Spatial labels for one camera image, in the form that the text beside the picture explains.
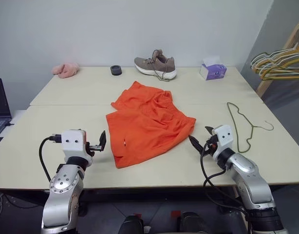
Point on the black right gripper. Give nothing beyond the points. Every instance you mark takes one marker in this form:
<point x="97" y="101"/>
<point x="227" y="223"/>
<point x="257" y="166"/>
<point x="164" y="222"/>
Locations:
<point x="210" y="145"/>

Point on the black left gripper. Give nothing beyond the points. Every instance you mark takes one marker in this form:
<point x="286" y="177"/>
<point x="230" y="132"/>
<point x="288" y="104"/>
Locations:
<point x="90" y="148"/>

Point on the orange shorts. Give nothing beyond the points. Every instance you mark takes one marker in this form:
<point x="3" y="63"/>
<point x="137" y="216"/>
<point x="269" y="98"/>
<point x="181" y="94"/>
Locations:
<point x="144" y="126"/>

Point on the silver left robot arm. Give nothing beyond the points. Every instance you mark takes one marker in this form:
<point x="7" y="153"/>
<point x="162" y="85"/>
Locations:
<point x="61" y="185"/>

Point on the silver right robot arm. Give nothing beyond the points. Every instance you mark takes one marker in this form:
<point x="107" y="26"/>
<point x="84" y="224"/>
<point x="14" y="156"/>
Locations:
<point x="249" y="175"/>

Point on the purple and white tissue box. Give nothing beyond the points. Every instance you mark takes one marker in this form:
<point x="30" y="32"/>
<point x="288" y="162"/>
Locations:
<point x="214" y="72"/>

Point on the wooden clothes rack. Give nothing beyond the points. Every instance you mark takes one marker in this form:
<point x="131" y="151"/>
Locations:
<point x="262" y="87"/>

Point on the pink fluffy cloth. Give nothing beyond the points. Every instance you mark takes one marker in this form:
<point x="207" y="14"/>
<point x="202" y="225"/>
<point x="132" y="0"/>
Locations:
<point x="66" y="69"/>

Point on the dark rounded shape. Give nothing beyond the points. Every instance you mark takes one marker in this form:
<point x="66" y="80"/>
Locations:
<point x="131" y="224"/>
<point x="193" y="223"/>

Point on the taupe sneaker with white sole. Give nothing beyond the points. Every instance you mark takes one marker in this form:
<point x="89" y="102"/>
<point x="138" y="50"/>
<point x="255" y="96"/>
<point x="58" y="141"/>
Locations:
<point x="152" y="64"/>

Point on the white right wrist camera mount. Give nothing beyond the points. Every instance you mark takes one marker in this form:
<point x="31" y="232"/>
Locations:
<point x="223" y="139"/>

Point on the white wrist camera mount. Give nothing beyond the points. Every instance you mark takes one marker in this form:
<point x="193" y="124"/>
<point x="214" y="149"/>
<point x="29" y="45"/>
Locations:
<point x="71" y="143"/>
<point x="223" y="139"/>

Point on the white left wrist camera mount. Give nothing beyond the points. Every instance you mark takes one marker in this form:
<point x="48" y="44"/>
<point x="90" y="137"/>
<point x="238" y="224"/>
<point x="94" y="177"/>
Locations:
<point x="71" y="143"/>

